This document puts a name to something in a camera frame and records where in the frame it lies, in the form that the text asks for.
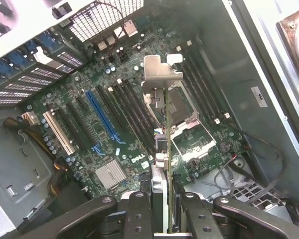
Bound silver drive cage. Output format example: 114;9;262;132
183;159;294;222

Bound yellow red power wires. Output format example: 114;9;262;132
3;116;70;199

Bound white power connector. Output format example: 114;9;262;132
21;112;40;127

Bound metal socket cover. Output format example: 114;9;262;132
170;120;218;160

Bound green motherboard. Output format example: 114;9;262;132
22;14;247;200

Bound CPU socket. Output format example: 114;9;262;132
167;86;200;127

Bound white expansion slot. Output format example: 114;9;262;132
42;111;76;155

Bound round coin battery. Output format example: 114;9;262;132
219;141;231;153

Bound blue expansion slot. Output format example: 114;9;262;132
85;89;127;146

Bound silver chipset heatsink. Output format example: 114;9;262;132
94;159;128;190

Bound open black PC case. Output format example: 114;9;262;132
0;0;299;239

